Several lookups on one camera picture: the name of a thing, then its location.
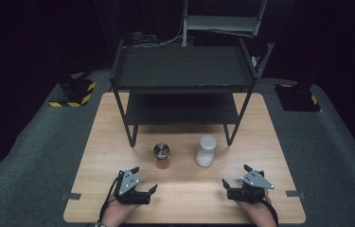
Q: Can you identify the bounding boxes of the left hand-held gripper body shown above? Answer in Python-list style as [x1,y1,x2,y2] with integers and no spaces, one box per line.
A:
[114,167,152,205]

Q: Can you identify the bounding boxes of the grey felt cover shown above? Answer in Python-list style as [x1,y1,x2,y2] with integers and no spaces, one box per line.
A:
[0,69,355,227]

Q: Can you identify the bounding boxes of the white plastic bottle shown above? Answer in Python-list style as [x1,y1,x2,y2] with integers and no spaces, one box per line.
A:
[195,134,218,168]

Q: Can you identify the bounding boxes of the person's left hand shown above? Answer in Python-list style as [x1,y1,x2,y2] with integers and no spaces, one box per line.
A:
[102,198,141,227]

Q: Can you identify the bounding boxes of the black two-tier shelf rack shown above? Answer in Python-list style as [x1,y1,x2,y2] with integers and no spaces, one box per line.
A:
[110,37,275,148]

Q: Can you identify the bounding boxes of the orange spice jar silver lid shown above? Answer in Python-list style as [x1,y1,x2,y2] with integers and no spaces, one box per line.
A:
[152,142,171,170]

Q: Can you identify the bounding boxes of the grey metal stand frame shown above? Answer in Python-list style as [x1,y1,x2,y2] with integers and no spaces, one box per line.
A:
[182,0,268,47]

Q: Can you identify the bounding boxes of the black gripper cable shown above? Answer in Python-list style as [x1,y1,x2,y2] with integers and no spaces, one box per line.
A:
[98,175,123,223]
[260,198,279,227]

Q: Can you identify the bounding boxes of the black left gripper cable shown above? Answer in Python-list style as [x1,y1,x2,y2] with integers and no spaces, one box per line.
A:
[98,175,123,223]

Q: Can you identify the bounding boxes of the person's right hand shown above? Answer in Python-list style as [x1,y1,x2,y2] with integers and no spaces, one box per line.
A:
[235,197,277,227]

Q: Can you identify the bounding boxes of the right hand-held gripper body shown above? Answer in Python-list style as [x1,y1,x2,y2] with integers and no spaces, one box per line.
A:
[226,170,275,203]

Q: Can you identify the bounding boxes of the black base with hazard tape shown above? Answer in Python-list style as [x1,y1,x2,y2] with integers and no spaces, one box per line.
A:
[48,74,98,108]
[274,83,323,113]

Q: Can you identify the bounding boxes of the white cable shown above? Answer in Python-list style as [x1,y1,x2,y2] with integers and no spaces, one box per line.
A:
[132,18,186,48]

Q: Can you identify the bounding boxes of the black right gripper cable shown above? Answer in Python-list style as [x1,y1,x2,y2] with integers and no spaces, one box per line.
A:
[260,198,279,227]

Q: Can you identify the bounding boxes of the dark grey tape strip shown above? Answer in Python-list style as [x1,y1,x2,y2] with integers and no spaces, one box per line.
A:
[285,189,307,199]
[61,192,82,201]

